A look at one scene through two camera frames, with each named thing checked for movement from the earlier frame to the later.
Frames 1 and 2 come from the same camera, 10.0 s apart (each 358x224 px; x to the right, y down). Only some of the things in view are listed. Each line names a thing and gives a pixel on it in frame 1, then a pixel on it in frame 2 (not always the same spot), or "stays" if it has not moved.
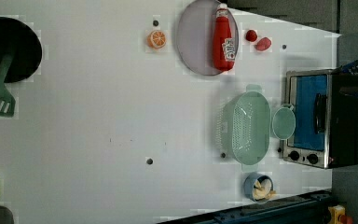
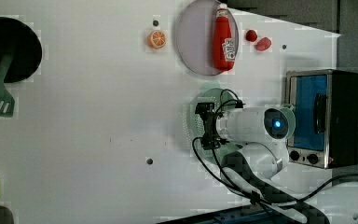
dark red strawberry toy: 251,35 stays
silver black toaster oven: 328,110 stays
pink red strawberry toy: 264,44 stays
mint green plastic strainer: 243,127 -> 228,101
